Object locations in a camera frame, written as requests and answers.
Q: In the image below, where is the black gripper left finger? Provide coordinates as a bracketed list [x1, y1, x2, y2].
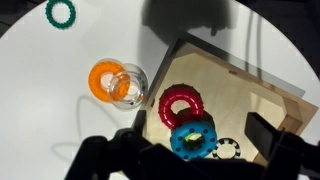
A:
[64, 127, 174, 180]

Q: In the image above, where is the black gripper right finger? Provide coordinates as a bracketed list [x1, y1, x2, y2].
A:
[244, 112, 320, 180]

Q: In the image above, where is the black and white ring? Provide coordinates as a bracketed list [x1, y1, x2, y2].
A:
[211, 137, 242, 161]

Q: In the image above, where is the blue ring with dots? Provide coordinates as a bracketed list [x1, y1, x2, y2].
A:
[169, 120, 219, 162]

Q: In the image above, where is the slatted wooden tray box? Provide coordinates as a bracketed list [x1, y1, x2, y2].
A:
[131, 31, 320, 168]

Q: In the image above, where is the red ridged ring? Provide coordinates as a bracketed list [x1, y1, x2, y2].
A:
[157, 83, 205, 130]

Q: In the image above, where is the orange textured ring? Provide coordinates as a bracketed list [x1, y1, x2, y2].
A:
[87, 60, 131, 104]

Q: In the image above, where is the small lime green ring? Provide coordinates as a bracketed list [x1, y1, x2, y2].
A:
[183, 132, 204, 144]

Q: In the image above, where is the dark green toothed ring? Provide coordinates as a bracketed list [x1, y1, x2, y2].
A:
[44, 0, 77, 31]

